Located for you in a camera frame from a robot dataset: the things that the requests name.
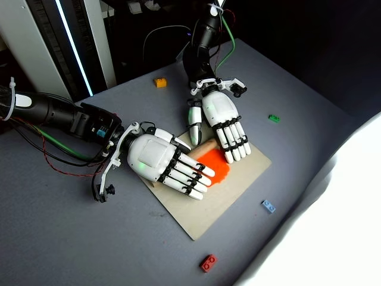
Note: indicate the wooden rolling pin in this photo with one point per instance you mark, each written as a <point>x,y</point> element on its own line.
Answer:
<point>205,147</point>

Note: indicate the orange play dough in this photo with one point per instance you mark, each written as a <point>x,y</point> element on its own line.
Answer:
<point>218,167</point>

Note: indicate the yellow toy brick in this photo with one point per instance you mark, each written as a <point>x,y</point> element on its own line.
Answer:
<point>160,82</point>

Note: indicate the light wooden board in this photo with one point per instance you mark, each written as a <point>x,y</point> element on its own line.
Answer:
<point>208,214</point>

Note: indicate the grey table cloth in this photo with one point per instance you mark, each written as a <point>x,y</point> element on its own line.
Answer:
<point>74,238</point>

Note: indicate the red toy brick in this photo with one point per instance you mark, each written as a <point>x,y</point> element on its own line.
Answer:
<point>208,263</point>

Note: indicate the light blue toy brick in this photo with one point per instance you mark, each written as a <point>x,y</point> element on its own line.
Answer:
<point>268,206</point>

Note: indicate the green toy brick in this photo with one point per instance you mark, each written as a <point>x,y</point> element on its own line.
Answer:
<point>274,118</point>

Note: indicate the LED light strip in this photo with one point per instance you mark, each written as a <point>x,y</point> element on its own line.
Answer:
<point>74,47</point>

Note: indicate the white zip tie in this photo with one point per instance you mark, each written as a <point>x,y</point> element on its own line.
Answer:
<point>11,101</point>
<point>215,9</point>

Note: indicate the white cabinet panel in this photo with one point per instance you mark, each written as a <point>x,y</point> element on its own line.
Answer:
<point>26,44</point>

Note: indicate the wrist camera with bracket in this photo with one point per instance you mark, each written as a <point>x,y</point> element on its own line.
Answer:
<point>104,195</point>
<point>239,88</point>

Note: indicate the white frame post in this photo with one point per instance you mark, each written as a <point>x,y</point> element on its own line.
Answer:
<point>98,38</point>

